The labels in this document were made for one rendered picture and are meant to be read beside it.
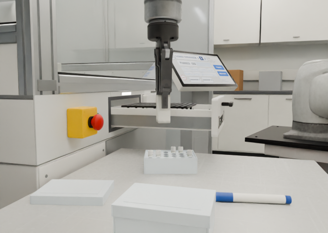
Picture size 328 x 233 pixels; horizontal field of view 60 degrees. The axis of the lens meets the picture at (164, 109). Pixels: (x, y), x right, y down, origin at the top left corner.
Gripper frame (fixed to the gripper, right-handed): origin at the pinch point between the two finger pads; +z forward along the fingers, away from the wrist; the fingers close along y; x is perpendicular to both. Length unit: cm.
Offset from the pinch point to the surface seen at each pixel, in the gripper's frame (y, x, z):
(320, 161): 11, -53, 19
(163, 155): -1.1, 0.2, 11.4
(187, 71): 107, -33, -15
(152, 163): -4.7, 3.4, 12.4
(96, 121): 0.4, 16.1, 3.0
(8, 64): -5.0, 33.1, -10.0
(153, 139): 63, -5, 20
